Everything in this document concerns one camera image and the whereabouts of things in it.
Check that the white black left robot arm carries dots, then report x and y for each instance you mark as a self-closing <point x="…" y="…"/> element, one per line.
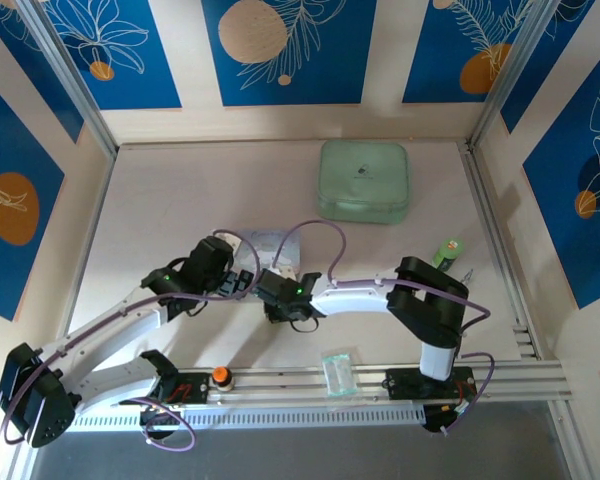
<point x="120" y="330"/>

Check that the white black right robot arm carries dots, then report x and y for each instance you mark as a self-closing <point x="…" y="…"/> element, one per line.
<point x="350" y="300"/>

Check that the cartoon bunny tin box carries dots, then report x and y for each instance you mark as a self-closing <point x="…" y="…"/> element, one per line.
<point x="270" y="240"/>

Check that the orange push button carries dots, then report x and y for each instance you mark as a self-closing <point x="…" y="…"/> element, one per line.
<point x="221" y="375"/>

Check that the clear plastic bag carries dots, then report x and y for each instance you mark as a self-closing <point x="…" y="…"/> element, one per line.
<point x="337" y="375"/>

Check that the mint green zip case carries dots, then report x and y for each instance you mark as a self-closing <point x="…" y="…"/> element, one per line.
<point x="362" y="180"/>

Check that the small green bottle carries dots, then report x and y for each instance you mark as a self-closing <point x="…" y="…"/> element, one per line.
<point x="450" y="247"/>

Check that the metal nail nippers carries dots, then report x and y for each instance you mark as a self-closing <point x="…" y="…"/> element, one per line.
<point x="467" y="276"/>

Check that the aluminium mounting rail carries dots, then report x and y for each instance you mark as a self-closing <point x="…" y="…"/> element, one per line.
<point x="280" y="382"/>

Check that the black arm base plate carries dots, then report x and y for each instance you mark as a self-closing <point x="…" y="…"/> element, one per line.
<point x="400" y="385"/>
<point x="195" y="387"/>

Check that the aluminium table edge rail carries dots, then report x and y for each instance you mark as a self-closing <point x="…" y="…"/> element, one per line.
<point x="491" y="215"/>
<point x="94" y="225"/>

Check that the aluminium frame post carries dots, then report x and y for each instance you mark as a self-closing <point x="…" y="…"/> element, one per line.
<point x="71" y="75"/>
<point x="507" y="75"/>

